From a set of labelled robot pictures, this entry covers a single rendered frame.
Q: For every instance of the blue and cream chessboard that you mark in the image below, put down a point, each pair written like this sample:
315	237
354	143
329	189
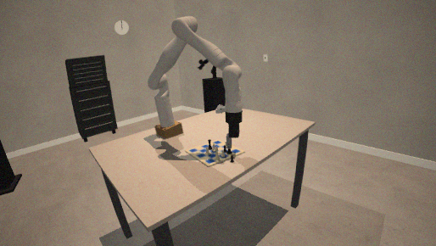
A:
199	153

